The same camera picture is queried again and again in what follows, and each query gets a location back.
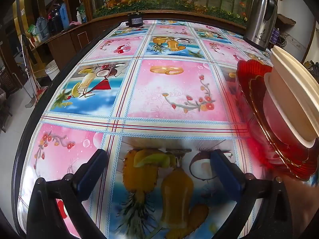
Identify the clear water bottle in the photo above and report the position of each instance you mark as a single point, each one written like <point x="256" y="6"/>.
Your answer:
<point x="42" y="28"/>

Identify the black kitchen appliance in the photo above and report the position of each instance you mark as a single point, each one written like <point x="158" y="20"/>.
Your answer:
<point x="55" y="17"/>

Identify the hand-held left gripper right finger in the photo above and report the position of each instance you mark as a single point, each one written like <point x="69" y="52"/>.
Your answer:
<point x="224" y="171"/>

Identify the white plastic bucket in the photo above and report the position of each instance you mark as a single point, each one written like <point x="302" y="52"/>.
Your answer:
<point x="52" y="71"/>

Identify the blue plastic jug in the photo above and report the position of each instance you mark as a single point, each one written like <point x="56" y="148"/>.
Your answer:
<point x="64" y="16"/>

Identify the person's right forearm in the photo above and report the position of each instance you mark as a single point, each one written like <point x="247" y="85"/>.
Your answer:
<point x="304" y="204"/>

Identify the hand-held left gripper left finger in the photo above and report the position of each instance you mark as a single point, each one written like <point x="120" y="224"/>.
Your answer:
<point x="92" y="170"/>

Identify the wooden wall shelf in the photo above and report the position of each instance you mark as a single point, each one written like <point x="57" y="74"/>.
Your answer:
<point x="286" y="20"/>

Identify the black power adapter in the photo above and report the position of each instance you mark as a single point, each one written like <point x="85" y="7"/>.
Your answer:
<point x="135" y="20"/>

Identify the dark tools on shelf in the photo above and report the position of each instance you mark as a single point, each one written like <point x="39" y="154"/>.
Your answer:
<point x="311" y="67"/>

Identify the cream plastic bowl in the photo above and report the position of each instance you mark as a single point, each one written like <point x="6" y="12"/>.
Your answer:
<point x="291" y="104"/>

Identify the stainless steel thermos jug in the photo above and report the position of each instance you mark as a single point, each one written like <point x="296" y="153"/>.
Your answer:
<point x="261" y="17"/>

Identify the pink cloth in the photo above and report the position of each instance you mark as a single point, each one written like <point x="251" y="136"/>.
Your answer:
<point x="74" y="23"/>

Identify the purple bottles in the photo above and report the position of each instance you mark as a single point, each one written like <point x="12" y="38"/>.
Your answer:
<point x="276" y="36"/>

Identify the white spray bottle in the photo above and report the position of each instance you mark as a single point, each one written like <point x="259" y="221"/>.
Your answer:
<point x="79" y="17"/>

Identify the metal mop pole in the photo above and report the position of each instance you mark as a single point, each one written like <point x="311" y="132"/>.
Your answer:
<point x="28" y="67"/>

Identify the white foam bowl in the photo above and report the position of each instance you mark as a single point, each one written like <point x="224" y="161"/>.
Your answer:
<point x="271" y="114"/>

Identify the large red glass plate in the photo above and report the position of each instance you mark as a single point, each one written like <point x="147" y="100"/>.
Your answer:
<point x="246" y="74"/>

